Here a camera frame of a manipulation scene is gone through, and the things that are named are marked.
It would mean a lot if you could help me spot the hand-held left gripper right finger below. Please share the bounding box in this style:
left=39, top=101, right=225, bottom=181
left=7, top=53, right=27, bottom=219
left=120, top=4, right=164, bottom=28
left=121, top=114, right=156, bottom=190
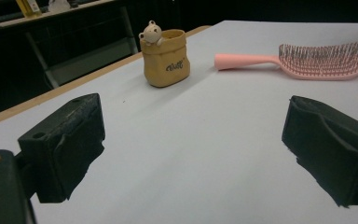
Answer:
left=281, top=94, right=358, bottom=208

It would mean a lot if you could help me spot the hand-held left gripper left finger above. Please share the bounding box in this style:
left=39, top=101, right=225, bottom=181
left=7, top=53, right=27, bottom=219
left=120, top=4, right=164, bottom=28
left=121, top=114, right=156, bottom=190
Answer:
left=17, top=92, right=106, bottom=204

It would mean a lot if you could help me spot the pink hairbrush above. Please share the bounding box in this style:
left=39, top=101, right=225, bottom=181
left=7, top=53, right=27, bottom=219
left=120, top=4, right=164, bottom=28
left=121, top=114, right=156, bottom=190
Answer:
left=213, top=40, right=358, bottom=81

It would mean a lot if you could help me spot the white object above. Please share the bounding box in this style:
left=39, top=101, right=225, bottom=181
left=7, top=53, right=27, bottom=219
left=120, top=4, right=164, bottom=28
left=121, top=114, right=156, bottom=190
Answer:
left=48, top=0, right=73, bottom=14

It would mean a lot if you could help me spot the yellow box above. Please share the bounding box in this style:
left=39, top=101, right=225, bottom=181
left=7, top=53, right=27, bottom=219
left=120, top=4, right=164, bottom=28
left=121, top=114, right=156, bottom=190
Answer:
left=15, top=0, right=43, bottom=19

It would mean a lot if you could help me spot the grey metal table frame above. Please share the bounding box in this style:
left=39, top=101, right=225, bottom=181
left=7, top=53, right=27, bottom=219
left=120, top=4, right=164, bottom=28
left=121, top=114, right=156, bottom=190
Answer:
left=0, top=0, right=140, bottom=90

